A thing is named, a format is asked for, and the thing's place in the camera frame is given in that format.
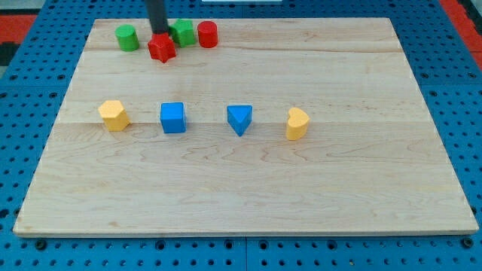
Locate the red star block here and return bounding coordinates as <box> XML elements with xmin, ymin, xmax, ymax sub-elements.
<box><xmin>148</xmin><ymin>32</ymin><xmax>176</xmax><ymax>63</ymax></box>

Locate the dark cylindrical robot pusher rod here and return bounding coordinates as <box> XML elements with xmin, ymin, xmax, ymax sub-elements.
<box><xmin>145</xmin><ymin>0</ymin><xmax>169</xmax><ymax>35</ymax></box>

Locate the blue cube block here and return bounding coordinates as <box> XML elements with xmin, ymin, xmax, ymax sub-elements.
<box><xmin>160</xmin><ymin>102</ymin><xmax>187</xmax><ymax>133</ymax></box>

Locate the blue triangle block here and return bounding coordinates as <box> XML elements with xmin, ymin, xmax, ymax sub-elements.
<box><xmin>227</xmin><ymin>105</ymin><xmax>252</xmax><ymax>137</ymax></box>

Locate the red cylinder block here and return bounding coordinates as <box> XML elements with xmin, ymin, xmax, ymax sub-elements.
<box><xmin>197</xmin><ymin>20</ymin><xmax>218</xmax><ymax>48</ymax></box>

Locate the green cylinder block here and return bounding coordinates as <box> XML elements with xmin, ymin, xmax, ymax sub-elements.
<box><xmin>114</xmin><ymin>24</ymin><xmax>139</xmax><ymax>52</ymax></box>

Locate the green star block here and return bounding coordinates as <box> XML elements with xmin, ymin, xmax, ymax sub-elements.
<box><xmin>169</xmin><ymin>19</ymin><xmax>197</xmax><ymax>47</ymax></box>

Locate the yellow heart block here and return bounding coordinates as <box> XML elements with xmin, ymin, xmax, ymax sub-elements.
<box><xmin>285</xmin><ymin>107</ymin><xmax>310</xmax><ymax>141</ymax></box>

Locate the light wooden board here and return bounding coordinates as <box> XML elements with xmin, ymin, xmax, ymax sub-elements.
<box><xmin>14</xmin><ymin>17</ymin><xmax>478</xmax><ymax>238</ymax></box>

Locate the yellow hexagon block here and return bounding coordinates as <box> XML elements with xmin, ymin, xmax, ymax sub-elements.
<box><xmin>98</xmin><ymin>100</ymin><xmax>130</xmax><ymax>132</ymax></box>

